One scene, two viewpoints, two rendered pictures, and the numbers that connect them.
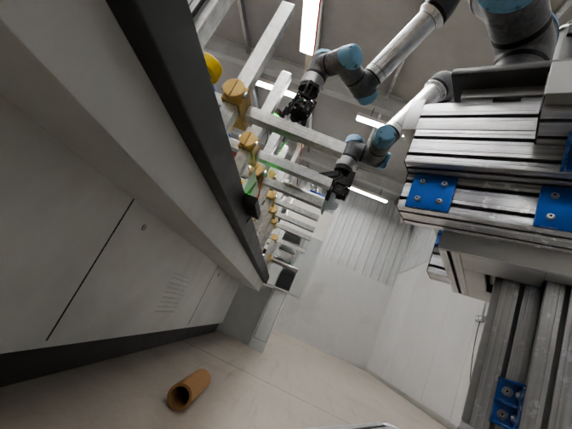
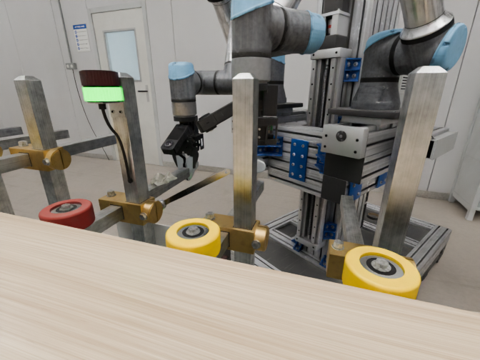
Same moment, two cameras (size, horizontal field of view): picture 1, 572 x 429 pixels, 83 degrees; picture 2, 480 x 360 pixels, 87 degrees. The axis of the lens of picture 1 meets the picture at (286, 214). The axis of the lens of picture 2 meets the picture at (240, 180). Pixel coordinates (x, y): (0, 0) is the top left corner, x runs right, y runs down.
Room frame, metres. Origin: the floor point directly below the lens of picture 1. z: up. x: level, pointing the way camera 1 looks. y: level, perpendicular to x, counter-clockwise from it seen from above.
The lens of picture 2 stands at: (0.86, 0.63, 1.10)
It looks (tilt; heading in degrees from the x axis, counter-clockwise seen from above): 20 degrees down; 282
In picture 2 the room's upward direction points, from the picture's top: straight up
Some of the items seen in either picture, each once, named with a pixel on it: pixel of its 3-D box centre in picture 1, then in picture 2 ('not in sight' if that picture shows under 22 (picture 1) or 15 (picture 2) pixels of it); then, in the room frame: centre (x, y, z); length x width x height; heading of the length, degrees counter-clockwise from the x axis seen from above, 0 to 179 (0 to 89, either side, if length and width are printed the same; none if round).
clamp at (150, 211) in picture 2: (256, 175); (131, 208); (1.21, 0.17, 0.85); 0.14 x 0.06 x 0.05; 174
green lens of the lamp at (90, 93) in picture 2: not in sight; (102, 93); (1.20, 0.22, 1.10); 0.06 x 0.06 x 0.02
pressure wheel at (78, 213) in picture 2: not in sight; (73, 233); (1.24, 0.30, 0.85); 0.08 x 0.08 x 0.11
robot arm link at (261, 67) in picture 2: (311, 85); (251, 72); (0.95, 0.10, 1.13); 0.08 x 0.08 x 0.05
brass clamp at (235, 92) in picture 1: (237, 105); (367, 264); (0.72, 0.22, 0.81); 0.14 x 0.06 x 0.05; 174
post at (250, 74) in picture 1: (250, 74); (391, 226); (0.69, 0.22, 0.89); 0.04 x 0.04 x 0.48; 84
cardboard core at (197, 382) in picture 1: (191, 386); not in sight; (1.35, 0.05, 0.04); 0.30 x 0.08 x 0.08; 174
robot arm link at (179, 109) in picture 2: (345, 165); (183, 109); (1.20, -0.14, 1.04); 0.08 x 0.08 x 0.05
